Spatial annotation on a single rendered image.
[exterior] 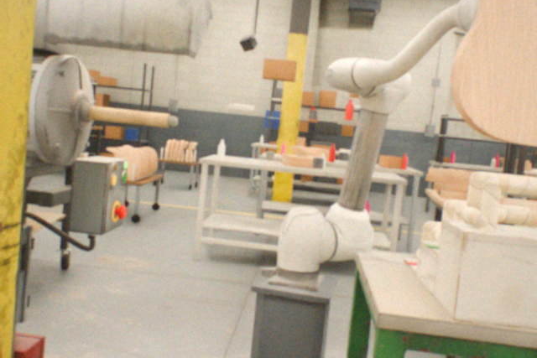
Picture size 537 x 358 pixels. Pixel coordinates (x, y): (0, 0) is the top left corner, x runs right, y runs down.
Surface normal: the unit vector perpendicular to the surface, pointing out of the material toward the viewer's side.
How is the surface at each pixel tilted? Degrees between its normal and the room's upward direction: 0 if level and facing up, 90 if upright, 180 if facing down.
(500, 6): 91
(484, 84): 91
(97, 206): 90
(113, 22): 90
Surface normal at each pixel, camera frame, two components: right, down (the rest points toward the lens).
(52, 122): 0.83, 0.24
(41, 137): -0.11, 0.48
